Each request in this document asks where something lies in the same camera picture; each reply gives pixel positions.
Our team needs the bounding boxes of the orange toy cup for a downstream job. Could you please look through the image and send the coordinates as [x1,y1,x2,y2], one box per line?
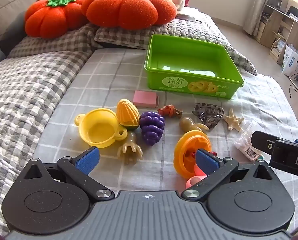
[173,130,212,180]

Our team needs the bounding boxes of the olive toy figure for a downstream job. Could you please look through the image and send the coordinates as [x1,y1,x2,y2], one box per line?
[179,117,209,132]

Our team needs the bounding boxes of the wooden desk shelf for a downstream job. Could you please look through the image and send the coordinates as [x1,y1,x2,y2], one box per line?
[260,0,298,65]

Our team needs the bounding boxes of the purple toy grapes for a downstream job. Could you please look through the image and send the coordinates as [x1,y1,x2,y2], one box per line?
[140,112,165,146]

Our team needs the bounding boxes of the grey sofa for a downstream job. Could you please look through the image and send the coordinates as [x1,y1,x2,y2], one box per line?
[0,0,47,63]

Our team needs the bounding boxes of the beige curtain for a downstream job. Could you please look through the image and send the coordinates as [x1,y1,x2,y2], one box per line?
[243,0,280,37]

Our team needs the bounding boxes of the grey checkered blanket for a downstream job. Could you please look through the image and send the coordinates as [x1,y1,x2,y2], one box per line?
[0,24,99,233]

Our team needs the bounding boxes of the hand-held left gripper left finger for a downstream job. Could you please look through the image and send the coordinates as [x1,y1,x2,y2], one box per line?
[21,147,116,202]

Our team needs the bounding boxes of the translucent beige claw clip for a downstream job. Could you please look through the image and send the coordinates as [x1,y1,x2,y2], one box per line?
[118,132,143,165]

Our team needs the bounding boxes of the large orange pumpkin cushion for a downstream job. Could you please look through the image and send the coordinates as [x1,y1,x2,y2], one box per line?
[81,0,177,29]

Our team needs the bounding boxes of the tortoiseshell triangular hair clip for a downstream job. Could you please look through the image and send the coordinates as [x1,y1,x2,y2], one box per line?
[192,103,225,130]

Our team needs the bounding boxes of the grey quilted blanket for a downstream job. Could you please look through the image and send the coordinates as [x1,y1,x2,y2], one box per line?
[94,11,258,75]

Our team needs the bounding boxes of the clear cotton swab jar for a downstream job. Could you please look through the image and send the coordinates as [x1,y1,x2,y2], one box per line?
[233,120,264,161]

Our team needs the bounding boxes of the grey grid bed sheet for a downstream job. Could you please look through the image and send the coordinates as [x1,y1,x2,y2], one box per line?
[31,47,298,230]

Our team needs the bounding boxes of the pink rectangular eraser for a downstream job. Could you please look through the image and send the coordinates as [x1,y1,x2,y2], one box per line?
[133,90,160,108]

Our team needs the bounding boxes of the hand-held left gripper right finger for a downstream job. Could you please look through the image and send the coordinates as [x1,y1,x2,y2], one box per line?
[181,149,274,202]

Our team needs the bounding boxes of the beige starfish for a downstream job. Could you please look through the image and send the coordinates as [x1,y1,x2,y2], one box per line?
[222,108,245,132]

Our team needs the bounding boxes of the white and pink plush toy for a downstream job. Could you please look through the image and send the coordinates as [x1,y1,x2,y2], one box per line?
[161,0,185,12]

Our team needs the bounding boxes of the small orange pumpkin cushion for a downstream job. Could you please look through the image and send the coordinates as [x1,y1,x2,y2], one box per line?
[25,0,88,38]

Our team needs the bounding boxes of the reddish brown hair clip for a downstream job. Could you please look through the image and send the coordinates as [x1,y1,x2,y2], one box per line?
[157,105,184,118]

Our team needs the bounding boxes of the yellow toy corn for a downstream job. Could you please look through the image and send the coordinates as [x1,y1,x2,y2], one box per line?
[116,99,140,130]

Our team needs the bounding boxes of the yellow toy pot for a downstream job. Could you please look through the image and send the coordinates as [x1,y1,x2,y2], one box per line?
[75,108,128,148]

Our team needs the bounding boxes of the pink toy with bead chain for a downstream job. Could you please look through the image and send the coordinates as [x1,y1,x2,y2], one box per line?
[186,151,217,189]

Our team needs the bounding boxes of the green plastic box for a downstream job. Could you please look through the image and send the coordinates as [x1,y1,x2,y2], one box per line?
[144,34,245,100]

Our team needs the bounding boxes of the white paper bag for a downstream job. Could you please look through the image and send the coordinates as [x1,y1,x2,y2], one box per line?
[282,44,298,80]

